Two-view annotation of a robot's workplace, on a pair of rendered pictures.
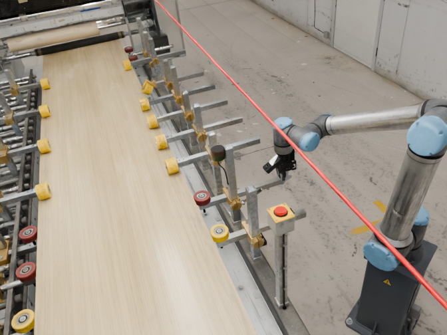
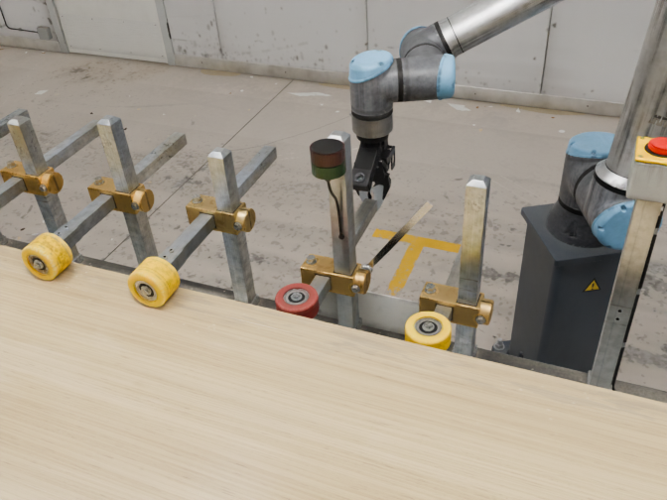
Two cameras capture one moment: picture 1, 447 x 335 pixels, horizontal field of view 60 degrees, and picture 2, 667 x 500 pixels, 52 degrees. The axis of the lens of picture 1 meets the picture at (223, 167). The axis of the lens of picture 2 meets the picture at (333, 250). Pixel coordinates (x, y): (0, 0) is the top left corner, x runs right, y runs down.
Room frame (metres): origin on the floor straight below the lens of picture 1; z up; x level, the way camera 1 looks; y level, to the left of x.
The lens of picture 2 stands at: (0.74, 0.79, 1.73)
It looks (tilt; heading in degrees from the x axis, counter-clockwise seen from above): 37 degrees down; 310
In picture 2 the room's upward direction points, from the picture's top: 4 degrees counter-clockwise
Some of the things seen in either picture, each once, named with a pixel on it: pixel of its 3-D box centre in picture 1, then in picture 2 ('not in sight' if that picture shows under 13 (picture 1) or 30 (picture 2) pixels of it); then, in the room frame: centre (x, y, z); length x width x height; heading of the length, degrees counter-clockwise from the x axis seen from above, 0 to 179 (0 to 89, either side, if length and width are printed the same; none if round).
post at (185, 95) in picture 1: (190, 125); (51, 209); (2.13, 0.17, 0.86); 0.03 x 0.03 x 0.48; 16
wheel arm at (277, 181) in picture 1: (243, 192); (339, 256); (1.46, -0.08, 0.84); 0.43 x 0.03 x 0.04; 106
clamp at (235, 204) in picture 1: (231, 198); (334, 276); (1.43, -0.02, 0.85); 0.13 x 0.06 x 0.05; 16
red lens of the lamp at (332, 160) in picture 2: (217, 150); (328, 152); (1.39, 0.02, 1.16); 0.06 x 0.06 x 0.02
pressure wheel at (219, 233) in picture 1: (220, 238); (427, 347); (1.16, 0.05, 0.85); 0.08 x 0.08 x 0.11
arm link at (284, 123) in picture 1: (283, 131); (372, 84); (1.52, -0.30, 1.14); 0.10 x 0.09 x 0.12; 39
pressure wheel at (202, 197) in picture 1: (203, 203); (299, 316); (1.40, 0.12, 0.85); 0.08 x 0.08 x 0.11
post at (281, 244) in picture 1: (281, 268); (622, 301); (0.91, -0.17, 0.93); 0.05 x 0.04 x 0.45; 16
